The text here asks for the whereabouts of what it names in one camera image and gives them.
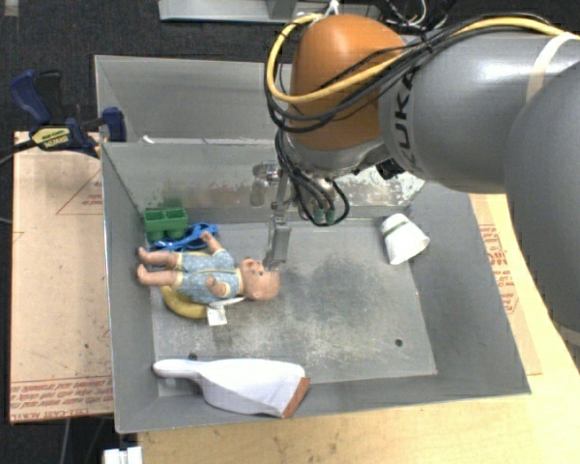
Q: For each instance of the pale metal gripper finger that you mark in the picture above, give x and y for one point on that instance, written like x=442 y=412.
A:
x=280 y=244
x=259 y=189

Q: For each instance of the baby doll in blue romper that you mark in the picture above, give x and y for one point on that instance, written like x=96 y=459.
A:
x=208 y=278

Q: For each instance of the blue plastic sunglasses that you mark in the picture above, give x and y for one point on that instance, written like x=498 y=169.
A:
x=193 y=240

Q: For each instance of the grey metal bin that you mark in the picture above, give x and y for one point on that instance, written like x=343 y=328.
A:
x=348 y=307

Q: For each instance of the green toy block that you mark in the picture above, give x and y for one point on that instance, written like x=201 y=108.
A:
x=164 y=221

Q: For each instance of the white paper cup green stripe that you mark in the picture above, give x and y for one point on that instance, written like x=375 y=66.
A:
x=403 y=242

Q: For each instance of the white scoop with brown end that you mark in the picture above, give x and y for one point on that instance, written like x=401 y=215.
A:
x=251 y=385

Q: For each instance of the brown cardboard board red print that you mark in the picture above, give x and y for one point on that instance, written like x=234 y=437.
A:
x=53 y=259

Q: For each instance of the black cylinder on white bracket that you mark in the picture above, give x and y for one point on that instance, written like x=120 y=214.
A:
x=389 y=168

